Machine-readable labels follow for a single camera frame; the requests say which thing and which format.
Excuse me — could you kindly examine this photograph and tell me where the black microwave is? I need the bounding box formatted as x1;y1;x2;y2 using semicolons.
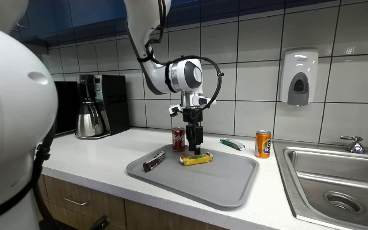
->
53;80;81;137

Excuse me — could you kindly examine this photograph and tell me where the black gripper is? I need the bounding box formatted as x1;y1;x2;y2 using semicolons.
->
181;106;204;156

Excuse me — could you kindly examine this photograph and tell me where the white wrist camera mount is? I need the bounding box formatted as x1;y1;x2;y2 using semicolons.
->
168;93;213;117

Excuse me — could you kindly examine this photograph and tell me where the gray plastic tray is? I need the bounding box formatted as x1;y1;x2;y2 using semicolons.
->
125;143;260;211

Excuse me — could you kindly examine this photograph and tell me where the dark brown candy bar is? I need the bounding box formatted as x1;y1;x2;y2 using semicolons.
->
141;149;167;174

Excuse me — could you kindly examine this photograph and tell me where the black coffee maker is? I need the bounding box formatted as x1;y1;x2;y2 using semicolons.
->
77;73;130;138

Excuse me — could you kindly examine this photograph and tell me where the stainless steel sink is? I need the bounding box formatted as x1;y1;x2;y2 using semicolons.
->
272;140;368;230

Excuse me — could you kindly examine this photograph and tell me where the chrome faucet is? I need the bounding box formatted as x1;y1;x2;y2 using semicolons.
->
338;134;368;157

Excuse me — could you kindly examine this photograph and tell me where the white wall soap dispenser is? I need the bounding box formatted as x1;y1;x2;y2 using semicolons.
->
279;48;320;107

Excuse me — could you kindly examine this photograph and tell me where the wooden lower cabinet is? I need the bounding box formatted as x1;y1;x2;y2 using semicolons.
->
34;171;227;230

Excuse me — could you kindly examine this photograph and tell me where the blue upper cabinet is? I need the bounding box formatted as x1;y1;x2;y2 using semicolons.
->
15;0;342;48

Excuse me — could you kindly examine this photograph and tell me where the long silver drawer handle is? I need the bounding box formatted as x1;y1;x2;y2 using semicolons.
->
62;197;90;208

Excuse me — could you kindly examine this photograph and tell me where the red soda can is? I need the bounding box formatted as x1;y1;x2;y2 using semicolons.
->
171;126;187;153

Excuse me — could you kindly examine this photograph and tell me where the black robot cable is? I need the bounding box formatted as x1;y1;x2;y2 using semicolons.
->
136;0;226;111

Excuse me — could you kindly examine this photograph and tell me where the yellow candy bar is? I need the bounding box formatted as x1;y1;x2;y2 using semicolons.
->
178;151;214;167

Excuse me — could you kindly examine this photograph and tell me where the orange soda can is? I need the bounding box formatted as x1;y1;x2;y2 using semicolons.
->
254;129;273;160

